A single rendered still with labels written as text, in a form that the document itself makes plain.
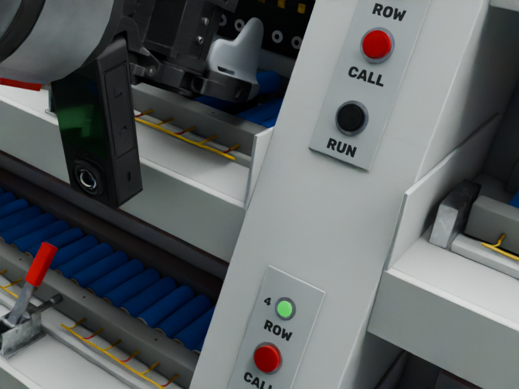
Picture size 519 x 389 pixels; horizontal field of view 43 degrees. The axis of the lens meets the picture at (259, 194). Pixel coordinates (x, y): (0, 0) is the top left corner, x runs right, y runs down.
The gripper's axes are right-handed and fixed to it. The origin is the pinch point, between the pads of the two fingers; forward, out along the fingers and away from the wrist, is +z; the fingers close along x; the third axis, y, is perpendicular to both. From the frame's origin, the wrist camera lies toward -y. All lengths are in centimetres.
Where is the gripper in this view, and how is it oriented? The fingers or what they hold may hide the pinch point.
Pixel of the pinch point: (232, 89)
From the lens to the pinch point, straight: 52.5
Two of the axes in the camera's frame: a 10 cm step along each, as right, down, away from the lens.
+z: 4.5, -0.1, 8.9
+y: 3.2, -9.3, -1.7
